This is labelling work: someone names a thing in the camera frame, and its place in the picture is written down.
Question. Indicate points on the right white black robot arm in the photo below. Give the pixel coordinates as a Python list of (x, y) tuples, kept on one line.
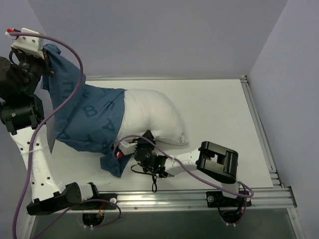
[(211, 164)]

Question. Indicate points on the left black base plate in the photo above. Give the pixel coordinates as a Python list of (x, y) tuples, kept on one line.
[(101, 202)]

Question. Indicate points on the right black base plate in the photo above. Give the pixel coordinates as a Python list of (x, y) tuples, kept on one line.
[(216, 199)]

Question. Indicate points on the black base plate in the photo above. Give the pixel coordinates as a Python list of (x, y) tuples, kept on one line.
[(101, 202), (216, 199)]

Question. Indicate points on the blue cartoon print pillowcase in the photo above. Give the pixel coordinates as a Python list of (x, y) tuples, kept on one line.
[(92, 119)]

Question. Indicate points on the aluminium front rail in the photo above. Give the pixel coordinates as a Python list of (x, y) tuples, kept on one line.
[(184, 200)]

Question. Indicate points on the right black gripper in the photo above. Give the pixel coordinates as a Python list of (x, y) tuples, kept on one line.
[(145, 140)]

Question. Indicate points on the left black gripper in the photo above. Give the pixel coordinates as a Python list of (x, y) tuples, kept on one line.
[(40, 66)]

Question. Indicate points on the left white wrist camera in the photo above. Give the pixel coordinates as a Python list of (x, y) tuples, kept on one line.
[(30, 45)]

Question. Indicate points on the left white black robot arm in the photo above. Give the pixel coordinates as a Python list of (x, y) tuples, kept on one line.
[(22, 114)]

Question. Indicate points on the white pillow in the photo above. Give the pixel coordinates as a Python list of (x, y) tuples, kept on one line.
[(154, 111)]

